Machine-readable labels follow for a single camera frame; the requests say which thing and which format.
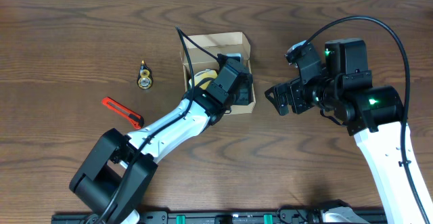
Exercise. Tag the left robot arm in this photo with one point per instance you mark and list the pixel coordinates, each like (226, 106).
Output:
(117, 171)

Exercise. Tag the red utility knife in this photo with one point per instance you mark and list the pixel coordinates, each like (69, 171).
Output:
(134, 118)

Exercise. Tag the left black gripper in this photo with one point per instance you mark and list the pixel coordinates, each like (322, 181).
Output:
(245, 91)

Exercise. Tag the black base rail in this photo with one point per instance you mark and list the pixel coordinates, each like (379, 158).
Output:
(335, 211)

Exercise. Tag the black yellow correction tape dispenser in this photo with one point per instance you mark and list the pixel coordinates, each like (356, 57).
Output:
(144, 79)

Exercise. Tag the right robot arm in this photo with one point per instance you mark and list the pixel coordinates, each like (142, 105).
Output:
(374, 120)

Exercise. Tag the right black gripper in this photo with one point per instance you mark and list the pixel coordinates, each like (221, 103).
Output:
(294, 89)

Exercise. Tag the cardboard box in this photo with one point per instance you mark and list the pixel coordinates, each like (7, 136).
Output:
(228, 42)

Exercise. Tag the yellow sticky note pad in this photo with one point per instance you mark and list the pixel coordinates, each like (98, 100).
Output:
(202, 79)

